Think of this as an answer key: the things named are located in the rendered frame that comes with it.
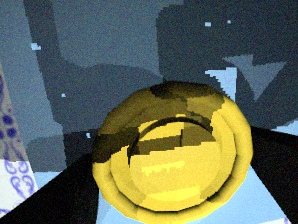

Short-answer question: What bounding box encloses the yellow round plate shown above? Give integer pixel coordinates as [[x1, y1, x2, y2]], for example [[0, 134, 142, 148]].
[[92, 80, 254, 224]]

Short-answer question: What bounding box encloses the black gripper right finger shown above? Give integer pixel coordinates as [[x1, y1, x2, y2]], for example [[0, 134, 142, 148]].
[[250, 127, 298, 224]]

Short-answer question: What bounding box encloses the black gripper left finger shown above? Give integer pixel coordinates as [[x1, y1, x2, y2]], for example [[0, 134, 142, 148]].
[[0, 153, 100, 224]]

